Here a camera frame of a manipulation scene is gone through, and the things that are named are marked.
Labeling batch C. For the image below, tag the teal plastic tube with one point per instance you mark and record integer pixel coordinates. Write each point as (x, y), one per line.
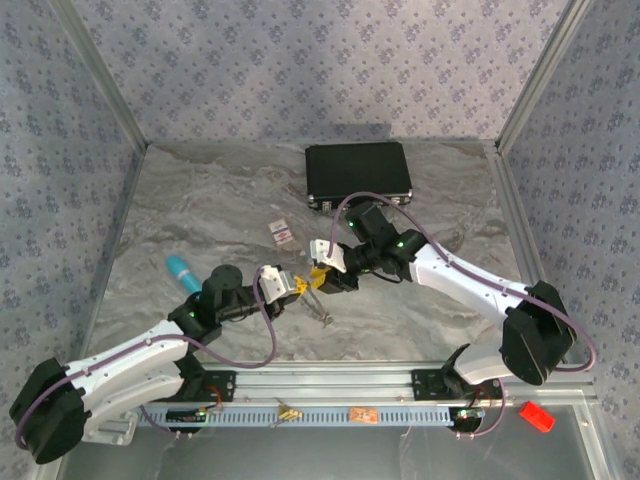
(182, 274)

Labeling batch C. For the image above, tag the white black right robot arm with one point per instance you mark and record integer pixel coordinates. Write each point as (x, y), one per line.
(460, 285)

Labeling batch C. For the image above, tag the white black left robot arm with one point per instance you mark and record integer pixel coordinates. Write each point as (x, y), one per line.
(130, 385)

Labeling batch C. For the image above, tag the playing card deck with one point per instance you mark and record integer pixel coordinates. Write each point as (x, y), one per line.
(281, 234)

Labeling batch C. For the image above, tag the black carrying case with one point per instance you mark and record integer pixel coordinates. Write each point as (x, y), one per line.
(357, 170)

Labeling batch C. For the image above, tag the yellow connector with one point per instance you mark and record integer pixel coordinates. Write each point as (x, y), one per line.
(289, 412)

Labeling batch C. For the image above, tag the left circuit board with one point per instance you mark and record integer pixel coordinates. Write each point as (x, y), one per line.
(185, 416)

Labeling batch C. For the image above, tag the circuit board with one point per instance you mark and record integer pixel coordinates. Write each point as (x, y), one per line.
(185, 416)
(467, 415)

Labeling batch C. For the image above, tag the orange label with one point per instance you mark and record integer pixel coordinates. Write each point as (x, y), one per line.
(363, 415)

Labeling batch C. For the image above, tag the right circuit board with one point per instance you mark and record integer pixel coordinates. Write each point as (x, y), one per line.
(467, 415)

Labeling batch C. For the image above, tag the red plastic block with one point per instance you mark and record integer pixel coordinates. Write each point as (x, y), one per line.
(536, 416)

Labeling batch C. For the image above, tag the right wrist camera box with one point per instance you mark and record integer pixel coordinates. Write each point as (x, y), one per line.
(327, 255)

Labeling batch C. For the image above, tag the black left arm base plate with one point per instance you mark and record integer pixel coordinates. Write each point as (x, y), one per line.
(222, 385)

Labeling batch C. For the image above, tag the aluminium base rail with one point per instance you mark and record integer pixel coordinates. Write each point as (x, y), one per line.
(325, 382)

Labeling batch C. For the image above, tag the aluminium side rail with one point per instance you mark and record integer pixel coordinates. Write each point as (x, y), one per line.
(517, 225)
(129, 200)

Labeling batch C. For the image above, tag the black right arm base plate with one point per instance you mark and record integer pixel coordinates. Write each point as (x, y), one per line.
(427, 384)

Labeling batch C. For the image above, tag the grey metal bracket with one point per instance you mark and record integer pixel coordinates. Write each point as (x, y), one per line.
(112, 432)

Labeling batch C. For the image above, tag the aluminium frame post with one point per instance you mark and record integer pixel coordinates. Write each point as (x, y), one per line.
(543, 75)
(102, 75)

